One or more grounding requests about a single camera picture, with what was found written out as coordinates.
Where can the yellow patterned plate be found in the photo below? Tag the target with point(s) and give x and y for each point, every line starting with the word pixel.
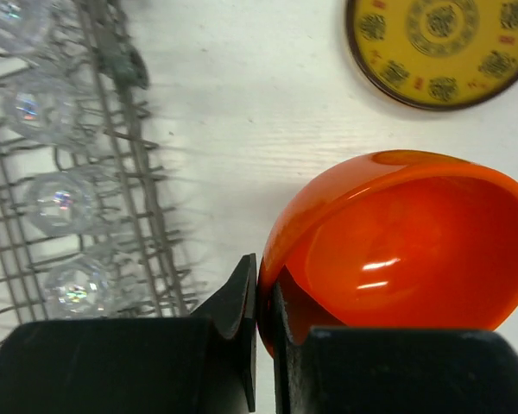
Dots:
pixel 435 55

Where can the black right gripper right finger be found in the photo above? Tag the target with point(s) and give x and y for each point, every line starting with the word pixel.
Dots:
pixel 338 369

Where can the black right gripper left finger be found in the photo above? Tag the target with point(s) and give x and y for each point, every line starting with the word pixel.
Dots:
pixel 202 363

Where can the orange bowl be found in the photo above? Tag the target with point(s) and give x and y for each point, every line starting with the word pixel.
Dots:
pixel 399 239

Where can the grey wire dish rack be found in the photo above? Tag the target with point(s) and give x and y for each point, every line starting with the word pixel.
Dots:
pixel 90 48

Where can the clear glass cup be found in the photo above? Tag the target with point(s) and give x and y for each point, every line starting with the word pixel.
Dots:
pixel 25 25
pixel 87 288
pixel 64 203
pixel 42 110

